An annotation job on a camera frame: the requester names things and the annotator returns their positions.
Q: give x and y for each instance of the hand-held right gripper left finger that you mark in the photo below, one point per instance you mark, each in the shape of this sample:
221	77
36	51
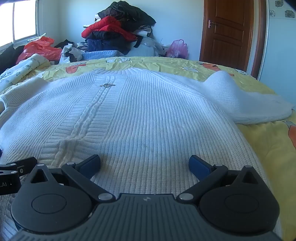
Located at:
89	165

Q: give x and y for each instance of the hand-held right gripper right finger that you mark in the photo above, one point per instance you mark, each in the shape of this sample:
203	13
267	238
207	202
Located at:
198	166

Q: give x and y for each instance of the white knit sweater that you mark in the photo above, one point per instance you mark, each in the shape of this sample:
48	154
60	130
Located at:
148	120

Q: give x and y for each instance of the pile of black clothes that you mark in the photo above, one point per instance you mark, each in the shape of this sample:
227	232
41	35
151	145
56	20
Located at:
129	11

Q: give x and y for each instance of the white printed quilt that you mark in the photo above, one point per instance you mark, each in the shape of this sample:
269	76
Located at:
20	67

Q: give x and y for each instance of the black cloth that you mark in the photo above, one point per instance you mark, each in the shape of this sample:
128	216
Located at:
9	56

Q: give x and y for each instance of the yellow carrot-print bedsheet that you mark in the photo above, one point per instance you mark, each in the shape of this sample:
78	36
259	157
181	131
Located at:
256	83

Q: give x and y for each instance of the orange-red cloth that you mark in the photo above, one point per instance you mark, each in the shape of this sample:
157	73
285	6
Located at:
41	49

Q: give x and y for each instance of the light blue knit sweater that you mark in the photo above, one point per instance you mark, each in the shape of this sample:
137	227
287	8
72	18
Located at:
101	55

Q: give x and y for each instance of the white plastic bag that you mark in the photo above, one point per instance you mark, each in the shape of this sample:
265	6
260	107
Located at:
69	55

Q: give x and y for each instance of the navy jacket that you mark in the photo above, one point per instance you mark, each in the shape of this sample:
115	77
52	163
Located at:
104	45

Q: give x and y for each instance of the grey cloth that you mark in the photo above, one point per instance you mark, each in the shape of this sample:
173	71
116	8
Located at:
145	47

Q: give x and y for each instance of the brown wooden door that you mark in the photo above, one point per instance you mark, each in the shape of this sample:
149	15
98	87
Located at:
227	34

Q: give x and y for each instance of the window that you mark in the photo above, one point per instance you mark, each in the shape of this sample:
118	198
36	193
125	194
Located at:
18	18

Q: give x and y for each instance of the red jacket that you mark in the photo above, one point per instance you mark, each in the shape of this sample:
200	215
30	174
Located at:
108	26

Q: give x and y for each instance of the brown door frame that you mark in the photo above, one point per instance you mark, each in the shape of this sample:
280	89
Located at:
260	39

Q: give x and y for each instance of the floral wall tiles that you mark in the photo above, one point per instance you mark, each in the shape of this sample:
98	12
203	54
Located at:
278	4

